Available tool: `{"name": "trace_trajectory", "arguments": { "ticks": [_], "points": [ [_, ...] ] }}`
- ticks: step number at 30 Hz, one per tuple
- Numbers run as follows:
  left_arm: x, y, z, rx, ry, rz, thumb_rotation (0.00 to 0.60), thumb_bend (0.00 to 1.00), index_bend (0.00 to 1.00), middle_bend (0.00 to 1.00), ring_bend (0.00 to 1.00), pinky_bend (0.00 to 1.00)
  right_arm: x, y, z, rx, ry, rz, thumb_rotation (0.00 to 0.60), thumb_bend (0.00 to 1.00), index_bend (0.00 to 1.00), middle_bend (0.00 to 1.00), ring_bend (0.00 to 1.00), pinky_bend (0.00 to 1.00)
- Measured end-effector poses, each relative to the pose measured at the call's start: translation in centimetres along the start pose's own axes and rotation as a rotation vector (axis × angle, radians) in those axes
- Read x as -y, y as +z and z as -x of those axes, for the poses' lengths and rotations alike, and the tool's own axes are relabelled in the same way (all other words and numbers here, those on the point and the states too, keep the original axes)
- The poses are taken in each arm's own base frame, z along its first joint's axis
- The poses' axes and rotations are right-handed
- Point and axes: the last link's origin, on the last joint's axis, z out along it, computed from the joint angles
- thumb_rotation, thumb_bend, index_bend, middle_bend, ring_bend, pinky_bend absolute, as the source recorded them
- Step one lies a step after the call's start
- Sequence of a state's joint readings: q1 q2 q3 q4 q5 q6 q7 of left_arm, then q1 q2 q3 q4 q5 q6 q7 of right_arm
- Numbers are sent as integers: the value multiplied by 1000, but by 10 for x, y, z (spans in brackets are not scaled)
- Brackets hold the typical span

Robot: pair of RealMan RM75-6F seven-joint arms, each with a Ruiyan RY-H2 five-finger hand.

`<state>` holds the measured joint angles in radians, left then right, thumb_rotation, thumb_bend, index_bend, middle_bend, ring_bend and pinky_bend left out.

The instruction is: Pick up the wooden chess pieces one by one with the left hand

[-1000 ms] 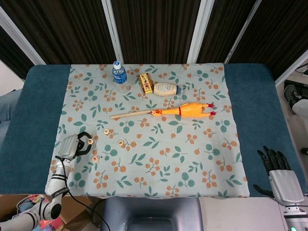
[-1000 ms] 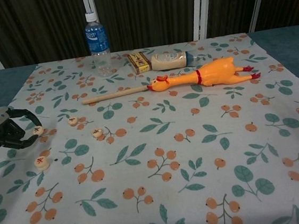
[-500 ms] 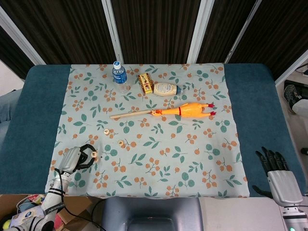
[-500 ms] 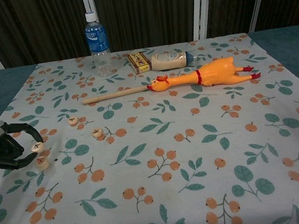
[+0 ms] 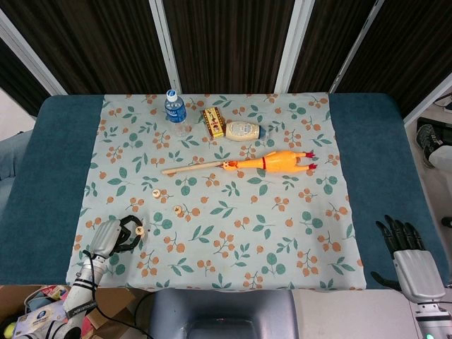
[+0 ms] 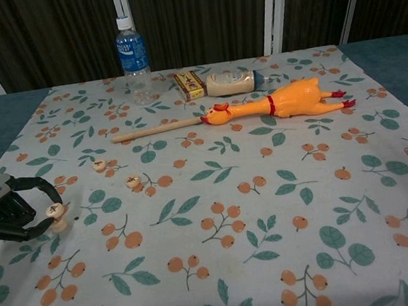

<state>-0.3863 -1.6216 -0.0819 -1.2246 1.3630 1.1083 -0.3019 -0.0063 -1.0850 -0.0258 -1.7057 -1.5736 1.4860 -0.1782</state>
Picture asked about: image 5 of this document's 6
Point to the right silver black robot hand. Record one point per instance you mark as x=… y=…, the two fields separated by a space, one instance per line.
x=418 y=272

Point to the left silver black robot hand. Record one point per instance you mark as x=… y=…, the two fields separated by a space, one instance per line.
x=102 y=238

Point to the wooden token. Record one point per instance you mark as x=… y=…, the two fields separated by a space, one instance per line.
x=156 y=193
x=140 y=230
x=177 y=210

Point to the wooden token top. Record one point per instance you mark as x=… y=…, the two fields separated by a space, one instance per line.
x=156 y=193

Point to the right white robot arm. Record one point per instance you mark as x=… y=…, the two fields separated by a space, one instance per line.
x=432 y=319

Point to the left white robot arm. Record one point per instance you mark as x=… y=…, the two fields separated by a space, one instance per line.
x=79 y=300

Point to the brown cardboard box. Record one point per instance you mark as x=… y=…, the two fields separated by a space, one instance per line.
x=120 y=300

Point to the red pink snack package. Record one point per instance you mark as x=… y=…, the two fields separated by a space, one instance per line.
x=53 y=291

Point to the teal table cover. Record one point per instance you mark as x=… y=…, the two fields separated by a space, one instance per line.
x=53 y=176

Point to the wet wipes pack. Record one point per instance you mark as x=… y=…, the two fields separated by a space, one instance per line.
x=35 y=319

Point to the wooden stick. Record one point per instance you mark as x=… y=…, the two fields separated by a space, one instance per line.
x=190 y=167

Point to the blue-grey fabric seat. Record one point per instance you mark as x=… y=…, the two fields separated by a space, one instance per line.
x=10 y=155

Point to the floral print tablecloth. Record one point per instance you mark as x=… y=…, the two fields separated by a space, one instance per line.
x=229 y=219

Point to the black sneaker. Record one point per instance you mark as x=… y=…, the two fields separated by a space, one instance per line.
x=427 y=141

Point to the yellow-green tennis ball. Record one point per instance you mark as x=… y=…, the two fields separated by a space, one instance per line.
x=8 y=330

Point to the clear bottle with blue label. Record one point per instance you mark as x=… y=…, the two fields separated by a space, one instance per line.
x=174 y=112

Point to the grey robot torso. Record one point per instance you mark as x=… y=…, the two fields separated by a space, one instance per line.
x=229 y=310

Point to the small yellow red box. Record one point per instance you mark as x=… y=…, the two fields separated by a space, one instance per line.
x=213 y=121

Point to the beige squeeze sauce bottle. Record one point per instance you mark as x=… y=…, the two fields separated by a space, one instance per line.
x=243 y=131

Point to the yellow rubber chicken toy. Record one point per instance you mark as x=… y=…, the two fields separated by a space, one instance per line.
x=279 y=162

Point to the dark folding screen white frame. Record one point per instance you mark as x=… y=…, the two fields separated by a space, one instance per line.
x=229 y=42

